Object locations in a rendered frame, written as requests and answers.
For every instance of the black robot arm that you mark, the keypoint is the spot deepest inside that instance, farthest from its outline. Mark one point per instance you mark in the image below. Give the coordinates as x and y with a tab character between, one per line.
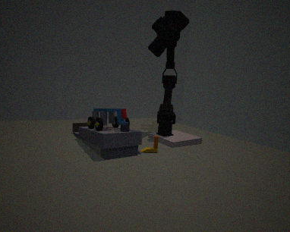
165	115

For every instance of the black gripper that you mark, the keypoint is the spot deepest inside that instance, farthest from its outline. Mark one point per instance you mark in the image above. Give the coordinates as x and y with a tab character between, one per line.
169	34

